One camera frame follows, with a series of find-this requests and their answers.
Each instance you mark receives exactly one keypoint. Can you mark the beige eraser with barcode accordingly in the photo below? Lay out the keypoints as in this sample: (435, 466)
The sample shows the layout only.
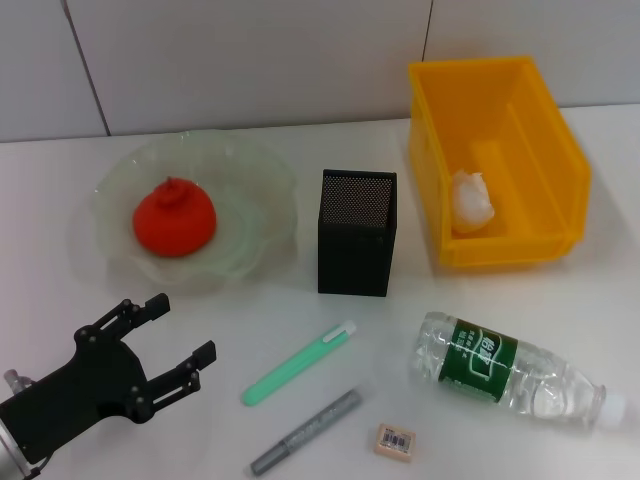
(395, 442)

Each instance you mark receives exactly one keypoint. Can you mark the black mesh pen holder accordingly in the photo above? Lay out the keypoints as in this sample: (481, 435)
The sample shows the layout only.
(355, 260)

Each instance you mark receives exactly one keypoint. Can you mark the mint green pen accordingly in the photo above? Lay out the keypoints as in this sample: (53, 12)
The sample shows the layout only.
(295, 365)

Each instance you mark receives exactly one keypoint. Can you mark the yellow plastic bin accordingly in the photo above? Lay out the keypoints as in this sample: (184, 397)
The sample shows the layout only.
(545, 150)

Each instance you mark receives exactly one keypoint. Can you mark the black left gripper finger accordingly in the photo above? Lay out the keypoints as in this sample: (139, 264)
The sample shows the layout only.
(205, 354)
(155, 305)

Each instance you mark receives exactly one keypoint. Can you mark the white paper ball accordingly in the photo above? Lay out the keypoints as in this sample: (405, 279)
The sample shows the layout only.
(472, 202)

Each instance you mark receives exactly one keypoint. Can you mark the clear green-label water bottle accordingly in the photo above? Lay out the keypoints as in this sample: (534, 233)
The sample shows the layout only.
(480, 357)

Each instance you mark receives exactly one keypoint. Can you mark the orange fruit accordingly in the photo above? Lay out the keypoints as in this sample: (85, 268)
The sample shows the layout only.
(175, 220)

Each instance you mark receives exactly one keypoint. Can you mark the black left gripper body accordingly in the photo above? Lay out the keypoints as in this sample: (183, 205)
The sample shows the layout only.
(95, 382)

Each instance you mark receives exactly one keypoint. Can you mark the silver grey marker pen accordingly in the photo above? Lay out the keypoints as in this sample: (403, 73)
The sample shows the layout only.
(310, 430)

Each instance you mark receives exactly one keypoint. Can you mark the pale green glass fruit plate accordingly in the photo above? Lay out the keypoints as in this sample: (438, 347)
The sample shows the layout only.
(240, 220)

